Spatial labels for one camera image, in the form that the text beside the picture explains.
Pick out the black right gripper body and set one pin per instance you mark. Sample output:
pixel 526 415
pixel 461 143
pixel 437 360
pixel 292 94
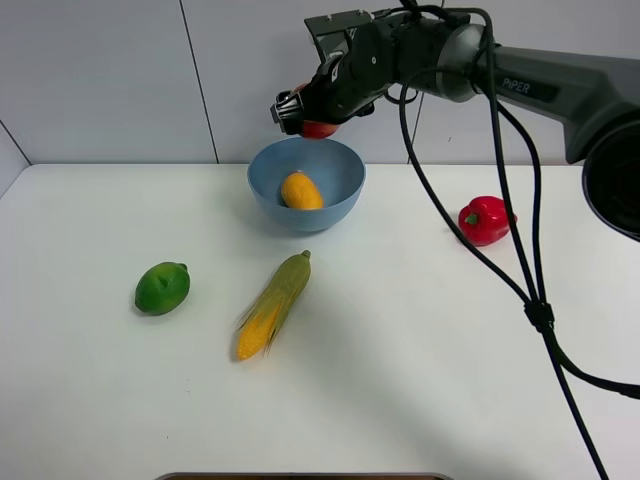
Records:
pixel 365 72

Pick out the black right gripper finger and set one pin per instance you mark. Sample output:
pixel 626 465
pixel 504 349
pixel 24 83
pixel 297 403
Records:
pixel 288 112
pixel 365 110

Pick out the red apple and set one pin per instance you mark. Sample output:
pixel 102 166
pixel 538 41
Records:
pixel 320 130

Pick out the yellow mango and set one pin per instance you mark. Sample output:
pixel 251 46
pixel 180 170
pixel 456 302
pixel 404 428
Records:
pixel 298 191

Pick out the green lime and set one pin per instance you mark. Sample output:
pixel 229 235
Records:
pixel 162 288

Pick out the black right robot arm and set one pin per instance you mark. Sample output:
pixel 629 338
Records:
pixel 440 51

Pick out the blue plastic bowl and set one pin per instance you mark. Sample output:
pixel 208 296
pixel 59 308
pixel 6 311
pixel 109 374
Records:
pixel 337 171

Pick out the red bell pepper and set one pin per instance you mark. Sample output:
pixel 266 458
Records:
pixel 484 220

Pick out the corn cob with husk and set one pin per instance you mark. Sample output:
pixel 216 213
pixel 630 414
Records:
pixel 260 325

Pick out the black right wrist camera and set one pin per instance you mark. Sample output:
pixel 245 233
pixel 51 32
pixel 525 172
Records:
pixel 332 33

